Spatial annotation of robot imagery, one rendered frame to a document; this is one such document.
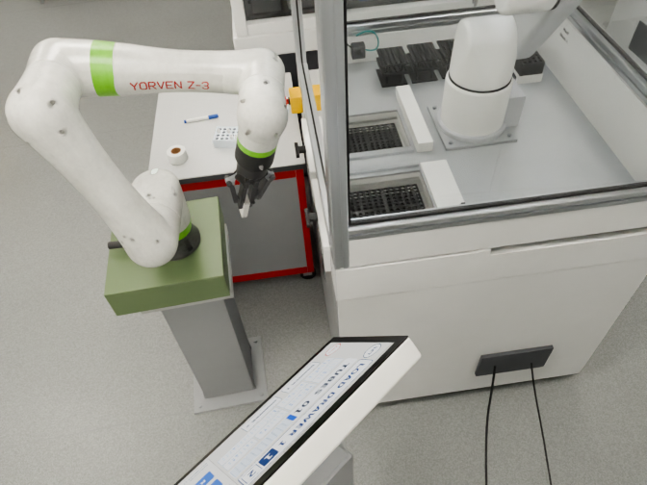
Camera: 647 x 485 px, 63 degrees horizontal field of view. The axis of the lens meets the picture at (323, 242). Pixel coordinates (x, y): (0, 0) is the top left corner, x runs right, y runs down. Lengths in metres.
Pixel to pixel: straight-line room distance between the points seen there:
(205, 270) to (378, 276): 0.49
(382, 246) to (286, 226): 0.92
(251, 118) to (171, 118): 1.20
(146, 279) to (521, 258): 1.04
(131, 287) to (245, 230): 0.76
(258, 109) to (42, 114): 0.40
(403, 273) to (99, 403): 1.48
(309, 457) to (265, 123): 0.64
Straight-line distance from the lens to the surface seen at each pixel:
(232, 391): 2.25
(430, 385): 2.10
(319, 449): 0.90
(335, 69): 0.99
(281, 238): 2.25
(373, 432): 2.17
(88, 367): 2.56
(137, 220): 1.29
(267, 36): 2.46
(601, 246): 1.64
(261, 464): 0.93
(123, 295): 1.58
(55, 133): 1.15
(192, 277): 1.53
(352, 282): 1.43
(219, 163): 2.02
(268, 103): 1.12
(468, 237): 1.39
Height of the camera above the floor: 2.03
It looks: 49 degrees down
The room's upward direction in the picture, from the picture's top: 5 degrees counter-clockwise
